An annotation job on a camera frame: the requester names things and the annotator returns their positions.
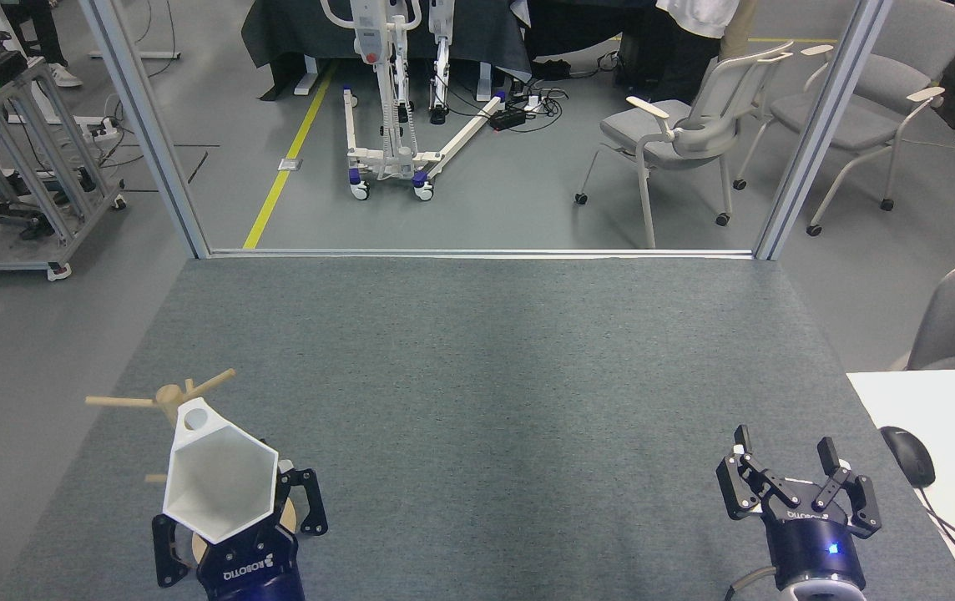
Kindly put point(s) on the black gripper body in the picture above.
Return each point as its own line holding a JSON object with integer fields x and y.
{"x": 811, "y": 551}
{"x": 252, "y": 576}

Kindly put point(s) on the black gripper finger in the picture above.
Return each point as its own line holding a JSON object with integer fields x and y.
{"x": 861, "y": 505}
{"x": 164, "y": 559}
{"x": 316, "y": 511}
{"x": 732, "y": 492}

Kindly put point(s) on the white faceted cup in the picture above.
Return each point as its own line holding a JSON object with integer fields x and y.
{"x": 219, "y": 484}

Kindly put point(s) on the wooden cup rack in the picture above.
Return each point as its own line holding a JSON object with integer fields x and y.
{"x": 167, "y": 394}

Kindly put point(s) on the black computer mouse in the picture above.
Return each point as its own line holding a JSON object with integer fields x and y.
{"x": 907, "y": 455}

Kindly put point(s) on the white desk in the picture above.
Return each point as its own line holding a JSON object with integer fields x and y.
{"x": 945, "y": 409}

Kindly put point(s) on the grey mesh-back chair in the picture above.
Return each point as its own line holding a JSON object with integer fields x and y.
{"x": 694, "y": 133}

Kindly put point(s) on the white wheeled stand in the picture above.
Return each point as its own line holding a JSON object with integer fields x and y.
{"x": 398, "y": 159}

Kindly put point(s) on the grey padded chair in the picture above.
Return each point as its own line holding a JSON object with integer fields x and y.
{"x": 853, "y": 121}

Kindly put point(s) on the black power strip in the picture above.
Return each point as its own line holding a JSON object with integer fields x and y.
{"x": 507, "y": 119}

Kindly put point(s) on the white power strip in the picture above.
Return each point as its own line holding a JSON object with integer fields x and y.
{"x": 102, "y": 128}

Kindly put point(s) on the person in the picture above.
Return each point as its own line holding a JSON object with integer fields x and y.
{"x": 64, "y": 75}
{"x": 743, "y": 33}
{"x": 699, "y": 17}

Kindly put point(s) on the black bag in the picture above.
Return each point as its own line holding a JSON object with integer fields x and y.
{"x": 551, "y": 69}

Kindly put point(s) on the white stand column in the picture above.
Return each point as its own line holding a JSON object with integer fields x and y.
{"x": 441, "y": 58}

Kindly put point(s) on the dark table cloth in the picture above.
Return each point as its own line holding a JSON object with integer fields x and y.
{"x": 294, "y": 29}

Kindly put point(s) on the silver post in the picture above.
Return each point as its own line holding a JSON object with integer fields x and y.
{"x": 152, "y": 133}
{"x": 820, "y": 133}

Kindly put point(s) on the aluminium frame cart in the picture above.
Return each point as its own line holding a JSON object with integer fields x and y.
{"x": 52, "y": 184}

